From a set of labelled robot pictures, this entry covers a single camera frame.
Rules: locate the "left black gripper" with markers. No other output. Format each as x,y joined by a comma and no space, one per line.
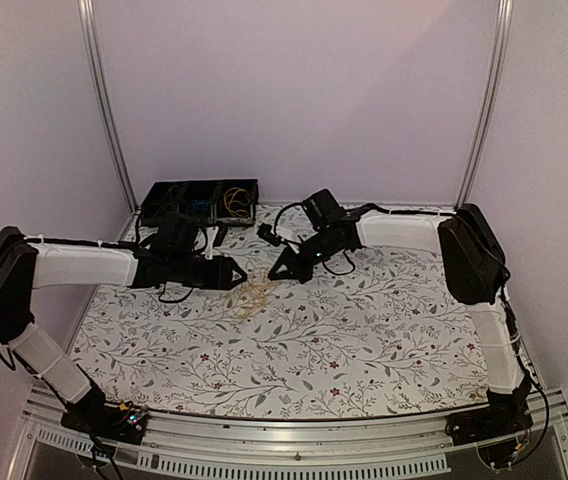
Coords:
221,277

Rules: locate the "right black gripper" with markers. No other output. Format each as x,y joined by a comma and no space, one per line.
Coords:
298,269

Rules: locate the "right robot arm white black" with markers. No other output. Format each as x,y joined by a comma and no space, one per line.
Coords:
475,272

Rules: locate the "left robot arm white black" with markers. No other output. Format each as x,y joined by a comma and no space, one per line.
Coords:
180,251

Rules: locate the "black compartment storage bin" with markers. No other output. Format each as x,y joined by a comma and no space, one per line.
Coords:
230,202

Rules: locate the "floral patterned table mat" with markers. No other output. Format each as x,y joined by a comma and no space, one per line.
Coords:
373,333

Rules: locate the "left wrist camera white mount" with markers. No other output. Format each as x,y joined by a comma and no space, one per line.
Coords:
209,239

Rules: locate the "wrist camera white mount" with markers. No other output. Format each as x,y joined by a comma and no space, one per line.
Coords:
209,239
277,236

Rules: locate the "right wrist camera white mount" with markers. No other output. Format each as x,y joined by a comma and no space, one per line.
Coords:
277,236

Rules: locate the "aluminium front rail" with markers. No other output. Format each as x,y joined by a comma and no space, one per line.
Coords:
180,446

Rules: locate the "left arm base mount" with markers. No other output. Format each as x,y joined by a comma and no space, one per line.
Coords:
123,422

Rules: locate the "left aluminium corner post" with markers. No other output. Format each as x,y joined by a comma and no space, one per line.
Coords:
97,72

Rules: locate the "aluminium corner post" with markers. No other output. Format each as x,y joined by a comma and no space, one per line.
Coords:
489,98
97,72

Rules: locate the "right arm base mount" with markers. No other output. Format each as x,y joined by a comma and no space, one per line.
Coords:
504,423

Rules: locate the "right aluminium corner post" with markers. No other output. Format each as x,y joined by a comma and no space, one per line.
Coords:
489,98

